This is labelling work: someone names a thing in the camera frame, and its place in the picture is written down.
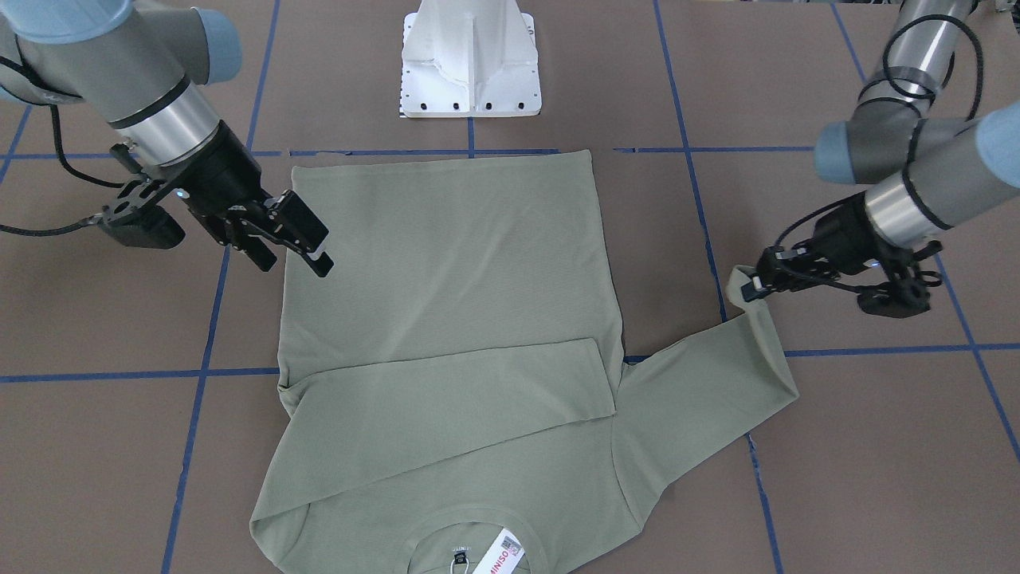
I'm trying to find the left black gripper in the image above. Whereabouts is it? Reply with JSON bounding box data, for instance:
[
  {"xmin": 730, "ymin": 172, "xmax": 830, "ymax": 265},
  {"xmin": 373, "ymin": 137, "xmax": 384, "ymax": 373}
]
[{"xmin": 740, "ymin": 191, "xmax": 902, "ymax": 302}]

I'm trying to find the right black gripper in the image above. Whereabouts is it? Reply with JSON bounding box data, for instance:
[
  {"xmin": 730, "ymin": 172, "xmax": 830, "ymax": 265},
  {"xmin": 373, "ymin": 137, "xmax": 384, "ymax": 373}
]
[{"xmin": 157, "ymin": 120, "xmax": 334, "ymax": 277}]

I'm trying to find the olive green long-sleeve shirt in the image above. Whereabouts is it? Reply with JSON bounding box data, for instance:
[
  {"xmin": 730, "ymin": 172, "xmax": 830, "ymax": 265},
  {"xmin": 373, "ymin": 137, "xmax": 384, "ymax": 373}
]
[{"xmin": 250, "ymin": 151, "xmax": 798, "ymax": 573}]

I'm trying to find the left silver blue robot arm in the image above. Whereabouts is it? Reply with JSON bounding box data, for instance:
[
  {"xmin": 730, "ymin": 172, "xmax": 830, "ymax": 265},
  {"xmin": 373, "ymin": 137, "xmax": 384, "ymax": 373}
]
[{"xmin": 740, "ymin": 1, "xmax": 1019, "ymax": 317}]

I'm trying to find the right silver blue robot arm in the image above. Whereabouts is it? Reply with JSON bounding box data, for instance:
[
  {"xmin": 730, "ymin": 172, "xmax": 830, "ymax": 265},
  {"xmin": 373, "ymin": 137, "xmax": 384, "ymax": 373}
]
[{"xmin": 2, "ymin": 1, "xmax": 334, "ymax": 277}]

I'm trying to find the white Miniso hang tag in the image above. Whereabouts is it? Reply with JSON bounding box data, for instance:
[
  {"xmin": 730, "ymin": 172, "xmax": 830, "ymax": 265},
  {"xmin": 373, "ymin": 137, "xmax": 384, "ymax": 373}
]
[{"xmin": 471, "ymin": 528, "xmax": 526, "ymax": 574}]

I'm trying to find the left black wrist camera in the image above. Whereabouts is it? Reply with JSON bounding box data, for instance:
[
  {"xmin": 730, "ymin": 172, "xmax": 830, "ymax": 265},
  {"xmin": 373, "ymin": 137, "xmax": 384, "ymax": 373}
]
[{"xmin": 857, "ymin": 240, "xmax": 944, "ymax": 319}]

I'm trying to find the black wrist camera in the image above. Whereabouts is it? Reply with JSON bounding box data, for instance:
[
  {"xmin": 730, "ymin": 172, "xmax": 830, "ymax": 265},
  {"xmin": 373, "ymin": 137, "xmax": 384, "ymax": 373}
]
[
  {"xmin": 97, "ymin": 179, "xmax": 186, "ymax": 250},
  {"xmin": 857, "ymin": 240, "xmax": 944, "ymax": 319}
]

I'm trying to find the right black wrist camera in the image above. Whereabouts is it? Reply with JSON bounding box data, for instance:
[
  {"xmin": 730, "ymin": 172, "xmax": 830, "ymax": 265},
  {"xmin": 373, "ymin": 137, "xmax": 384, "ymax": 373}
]
[{"xmin": 97, "ymin": 179, "xmax": 186, "ymax": 250}]

